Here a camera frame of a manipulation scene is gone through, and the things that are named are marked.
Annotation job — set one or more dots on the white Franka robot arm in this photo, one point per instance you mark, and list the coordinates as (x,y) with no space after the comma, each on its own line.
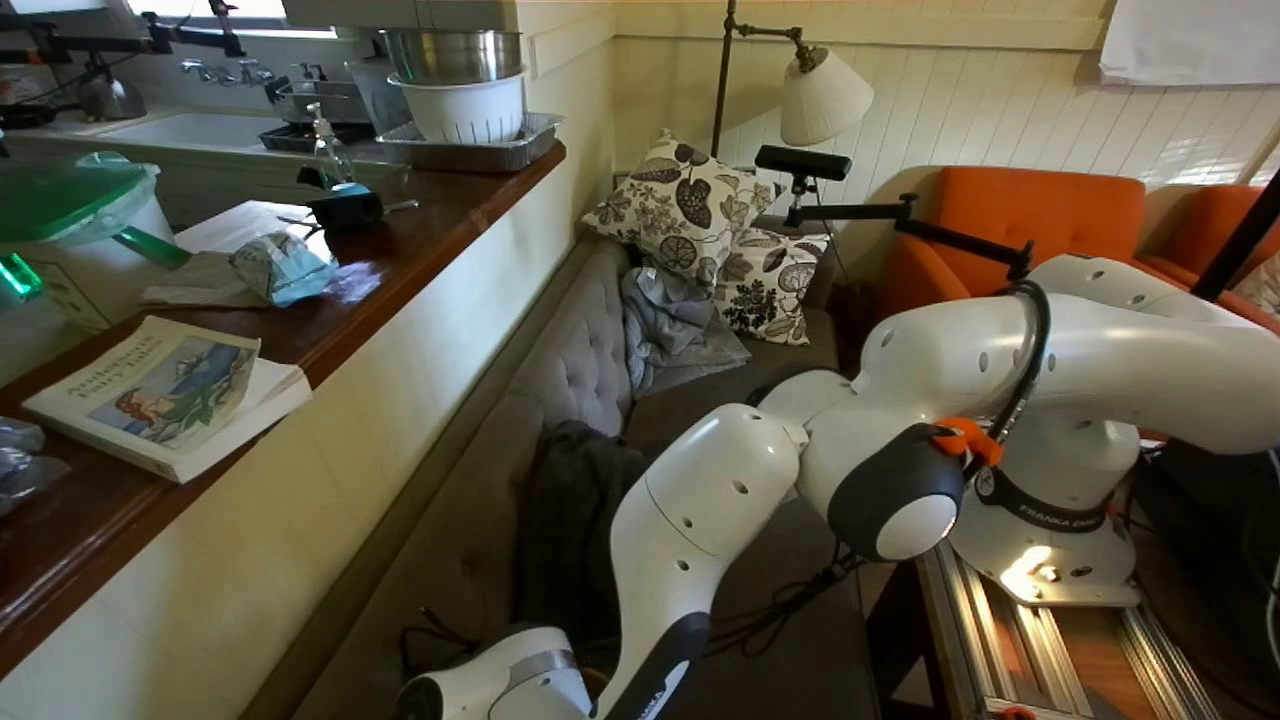
(745,480)

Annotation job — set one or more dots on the wooden counter top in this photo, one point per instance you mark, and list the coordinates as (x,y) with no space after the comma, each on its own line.
(400,266)

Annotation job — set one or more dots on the white ceramic bowl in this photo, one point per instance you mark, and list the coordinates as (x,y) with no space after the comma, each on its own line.
(461,111)

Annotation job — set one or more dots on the small black counter item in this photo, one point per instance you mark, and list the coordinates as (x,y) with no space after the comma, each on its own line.
(341,204)

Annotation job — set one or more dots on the light grey cloth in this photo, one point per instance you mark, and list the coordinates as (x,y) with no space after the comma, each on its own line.
(675,326)

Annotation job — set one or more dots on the small floral pillow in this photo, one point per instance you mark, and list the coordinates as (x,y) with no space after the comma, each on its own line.
(764,280)

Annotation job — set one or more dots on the large floral pillow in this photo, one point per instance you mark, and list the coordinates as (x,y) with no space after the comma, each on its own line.
(675,203)

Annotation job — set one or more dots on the dark grey crumpled blanket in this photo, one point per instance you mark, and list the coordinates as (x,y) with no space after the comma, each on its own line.
(575,522)

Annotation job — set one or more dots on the metal baking tray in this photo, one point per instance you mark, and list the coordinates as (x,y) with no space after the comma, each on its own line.
(467,153)

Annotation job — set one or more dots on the white shade floor lamp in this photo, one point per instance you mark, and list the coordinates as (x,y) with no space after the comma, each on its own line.
(823,93)

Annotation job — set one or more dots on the steel colander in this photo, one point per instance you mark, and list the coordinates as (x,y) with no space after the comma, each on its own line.
(454,52)

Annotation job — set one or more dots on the crumpled plastic bag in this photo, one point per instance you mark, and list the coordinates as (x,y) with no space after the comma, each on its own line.
(283,266)

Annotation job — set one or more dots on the orange armchair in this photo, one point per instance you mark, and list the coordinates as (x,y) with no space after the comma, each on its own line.
(1200,234)
(1025,212)

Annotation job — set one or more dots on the white paper sheets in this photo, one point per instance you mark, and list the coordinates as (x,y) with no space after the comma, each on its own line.
(203,230)

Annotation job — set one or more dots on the paperback book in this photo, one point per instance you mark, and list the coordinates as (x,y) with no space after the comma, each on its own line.
(161,395)

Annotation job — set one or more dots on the green lid plastic container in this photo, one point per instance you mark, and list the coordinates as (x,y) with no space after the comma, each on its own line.
(67,212)

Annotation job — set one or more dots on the black tripod leg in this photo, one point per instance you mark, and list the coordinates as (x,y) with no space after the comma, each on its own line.
(1240,234)

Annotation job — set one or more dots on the clear plastic bag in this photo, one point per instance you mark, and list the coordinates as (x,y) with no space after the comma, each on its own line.
(23,464)

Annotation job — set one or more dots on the white window blind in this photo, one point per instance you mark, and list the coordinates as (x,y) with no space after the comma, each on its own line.
(1185,41)

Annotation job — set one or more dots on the black stereo camera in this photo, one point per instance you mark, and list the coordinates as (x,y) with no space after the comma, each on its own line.
(800,163)

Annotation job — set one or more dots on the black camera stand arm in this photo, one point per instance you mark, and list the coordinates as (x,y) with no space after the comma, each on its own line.
(933,234)

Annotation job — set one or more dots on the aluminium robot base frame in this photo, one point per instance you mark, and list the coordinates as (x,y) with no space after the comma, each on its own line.
(1041,642)

